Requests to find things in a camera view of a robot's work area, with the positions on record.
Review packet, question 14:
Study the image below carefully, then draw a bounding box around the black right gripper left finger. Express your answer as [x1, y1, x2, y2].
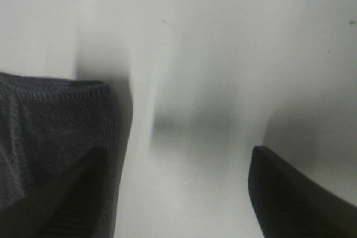
[1, 147, 107, 237]

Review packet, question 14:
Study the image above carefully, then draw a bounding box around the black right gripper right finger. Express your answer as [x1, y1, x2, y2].
[248, 146, 356, 237]

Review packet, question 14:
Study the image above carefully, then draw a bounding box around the dark grey towel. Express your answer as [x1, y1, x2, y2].
[1, 73, 117, 237]

